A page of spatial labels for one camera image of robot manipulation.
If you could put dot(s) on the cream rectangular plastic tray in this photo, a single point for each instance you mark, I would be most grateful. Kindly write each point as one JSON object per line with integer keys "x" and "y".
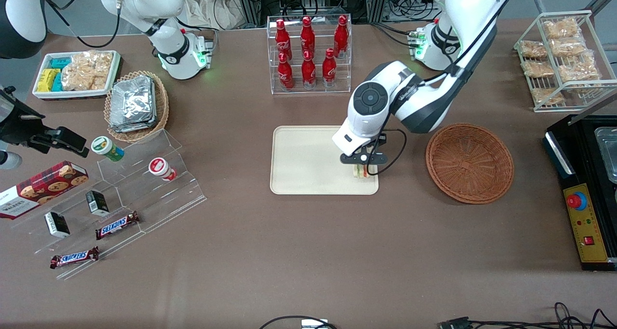
{"x": 303, "y": 165}

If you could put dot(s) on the red tartan cookie box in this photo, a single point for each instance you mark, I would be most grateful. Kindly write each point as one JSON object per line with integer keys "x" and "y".
{"x": 43, "y": 186}

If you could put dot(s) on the triangle sandwich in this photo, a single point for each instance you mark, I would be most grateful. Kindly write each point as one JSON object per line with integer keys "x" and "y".
{"x": 361, "y": 171}

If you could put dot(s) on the red emergency stop button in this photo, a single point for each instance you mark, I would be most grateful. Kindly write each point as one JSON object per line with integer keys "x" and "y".
{"x": 575, "y": 201}

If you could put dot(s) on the large clear cracker bag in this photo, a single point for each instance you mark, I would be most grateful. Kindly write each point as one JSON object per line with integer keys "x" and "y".
{"x": 87, "y": 71}

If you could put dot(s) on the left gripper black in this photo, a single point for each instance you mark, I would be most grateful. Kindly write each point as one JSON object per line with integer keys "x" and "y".
{"x": 382, "y": 141}

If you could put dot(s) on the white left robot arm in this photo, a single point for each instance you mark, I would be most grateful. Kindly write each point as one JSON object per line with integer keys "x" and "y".
{"x": 356, "y": 121}

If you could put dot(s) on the small black box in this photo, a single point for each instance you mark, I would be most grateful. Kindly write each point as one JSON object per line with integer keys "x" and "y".
{"x": 57, "y": 224}
{"x": 97, "y": 203}

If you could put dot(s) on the Snickers chocolate bar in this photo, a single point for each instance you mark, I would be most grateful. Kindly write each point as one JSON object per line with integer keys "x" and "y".
{"x": 74, "y": 257}
{"x": 117, "y": 225}

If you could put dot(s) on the crumpled beige bag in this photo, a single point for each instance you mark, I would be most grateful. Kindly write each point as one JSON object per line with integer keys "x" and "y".
{"x": 202, "y": 6}

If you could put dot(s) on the teal snack packet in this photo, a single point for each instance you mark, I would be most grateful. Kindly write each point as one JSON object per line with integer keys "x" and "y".
{"x": 58, "y": 83}
{"x": 61, "y": 62}

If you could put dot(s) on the yellow snack packet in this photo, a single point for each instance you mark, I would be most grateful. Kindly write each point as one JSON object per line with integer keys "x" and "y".
{"x": 46, "y": 79}

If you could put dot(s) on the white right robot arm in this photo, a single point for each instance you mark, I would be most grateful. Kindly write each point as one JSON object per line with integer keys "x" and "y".
{"x": 164, "y": 1}

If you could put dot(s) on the aluminium frame post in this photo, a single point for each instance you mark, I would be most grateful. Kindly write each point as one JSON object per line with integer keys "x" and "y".
{"x": 377, "y": 1}
{"x": 249, "y": 1}

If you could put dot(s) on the red cola bottle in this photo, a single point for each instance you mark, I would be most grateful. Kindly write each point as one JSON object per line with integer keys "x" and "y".
{"x": 286, "y": 75}
{"x": 341, "y": 37}
{"x": 309, "y": 73}
{"x": 307, "y": 37}
{"x": 329, "y": 71}
{"x": 282, "y": 42}

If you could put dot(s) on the foil wrapped pack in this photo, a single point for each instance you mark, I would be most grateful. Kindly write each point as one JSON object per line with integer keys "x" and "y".
{"x": 132, "y": 100}
{"x": 132, "y": 126}

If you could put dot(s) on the clear plastic container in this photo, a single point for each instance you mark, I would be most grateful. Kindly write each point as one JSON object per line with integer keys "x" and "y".
{"x": 608, "y": 155}

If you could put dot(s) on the clear acrylic stepped display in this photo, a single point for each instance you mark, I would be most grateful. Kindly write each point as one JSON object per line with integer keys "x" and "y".
{"x": 144, "y": 198}

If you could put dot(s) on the clear acrylic bottle rack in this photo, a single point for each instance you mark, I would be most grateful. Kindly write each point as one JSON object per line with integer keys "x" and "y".
{"x": 274, "y": 90}

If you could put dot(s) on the brown round wicker basket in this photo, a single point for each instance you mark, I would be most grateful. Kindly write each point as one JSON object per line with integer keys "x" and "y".
{"x": 470, "y": 165}

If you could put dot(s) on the yellow machine control panel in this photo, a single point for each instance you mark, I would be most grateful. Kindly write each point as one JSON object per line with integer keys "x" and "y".
{"x": 595, "y": 242}

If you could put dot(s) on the clear bag of crackers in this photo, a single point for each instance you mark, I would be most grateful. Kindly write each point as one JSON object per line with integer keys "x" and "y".
{"x": 547, "y": 96}
{"x": 578, "y": 69}
{"x": 537, "y": 68}
{"x": 532, "y": 49}
{"x": 569, "y": 47}
{"x": 561, "y": 28}

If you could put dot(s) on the green lid cup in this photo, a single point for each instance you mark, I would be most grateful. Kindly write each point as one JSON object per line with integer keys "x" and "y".
{"x": 107, "y": 148}

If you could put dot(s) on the white snack tray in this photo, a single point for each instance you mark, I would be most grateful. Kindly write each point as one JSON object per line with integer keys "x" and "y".
{"x": 43, "y": 95}

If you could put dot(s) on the red lid cup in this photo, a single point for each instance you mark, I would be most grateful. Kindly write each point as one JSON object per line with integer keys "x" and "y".
{"x": 161, "y": 169}

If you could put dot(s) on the black sealing machine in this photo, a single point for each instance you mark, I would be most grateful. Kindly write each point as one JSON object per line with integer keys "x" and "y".
{"x": 585, "y": 141}

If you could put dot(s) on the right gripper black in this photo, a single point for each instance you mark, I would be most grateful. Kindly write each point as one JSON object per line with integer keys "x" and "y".
{"x": 20, "y": 128}

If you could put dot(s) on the oval wicker basket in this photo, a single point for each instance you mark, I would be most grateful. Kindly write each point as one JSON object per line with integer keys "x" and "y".
{"x": 162, "y": 102}

